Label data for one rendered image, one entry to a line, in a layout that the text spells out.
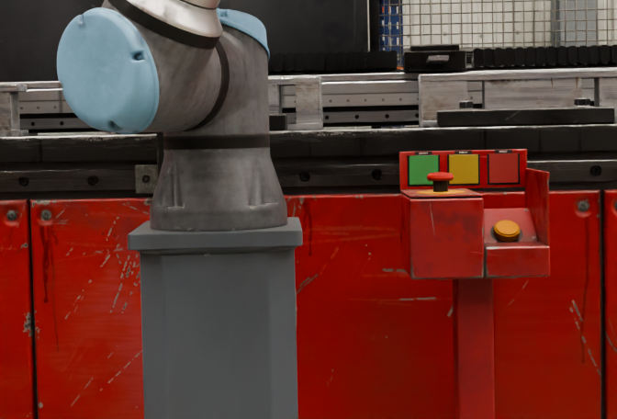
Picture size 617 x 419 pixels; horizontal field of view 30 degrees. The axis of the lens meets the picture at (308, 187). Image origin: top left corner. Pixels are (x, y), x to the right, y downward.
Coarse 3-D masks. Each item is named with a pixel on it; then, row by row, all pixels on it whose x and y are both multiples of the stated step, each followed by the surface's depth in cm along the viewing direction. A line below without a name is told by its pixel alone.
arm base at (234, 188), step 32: (192, 160) 121; (224, 160) 121; (256, 160) 123; (160, 192) 123; (192, 192) 120; (224, 192) 120; (256, 192) 123; (160, 224) 122; (192, 224) 120; (224, 224) 119; (256, 224) 121
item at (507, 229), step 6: (498, 222) 171; (504, 222) 171; (510, 222) 171; (498, 228) 170; (504, 228) 170; (510, 228) 170; (516, 228) 170; (498, 234) 170; (504, 234) 170; (510, 234) 169; (516, 234) 170; (504, 240) 170; (510, 240) 170
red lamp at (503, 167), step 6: (492, 156) 178; (498, 156) 178; (504, 156) 178; (510, 156) 179; (516, 156) 179; (492, 162) 179; (498, 162) 179; (504, 162) 179; (510, 162) 179; (516, 162) 179; (492, 168) 179; (498, 168) 179; (504, 168) 179; (510, 168) 179; (516, 168) 179; (492, 174) 179; (498, 174) 179; (504, 174) 179; (510, 174) 179; (516, 174) 179; (492, 180) 179; (498, 180) 179; (504, 180) 179; (510, 180) 179; (516, 180) 179
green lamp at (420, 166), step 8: (416, 160) 178; (424, 160) 178; (432, 160) 178; (416, 168) 178; (424, 168) 178; (432, 168) 178; (416, 176) 178; (424, 176) 179; (416, 184) 179; (424, 184) 179; (432, 184) 179
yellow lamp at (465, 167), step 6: (450, 156) 178; (456, 156) 178; (462, 156) 178; (468, 156) 178; (474, 156) 178; (450, 162) 178; (456, 162) 178; (462, 162) 178; (468, 162) 178; (474, 162) 178; (450, 168) 178; (456, 168) 179; (462, 168) 179; (468, 168) 179; (474, 168) 179; (456, 174) 179; (462, 174) 179; (468, 174) 179; (474, 174) 179; (450, 180) 179; (456, 180) 179; (462, 180) 179; (468, 180) 179; (474, 180) 179
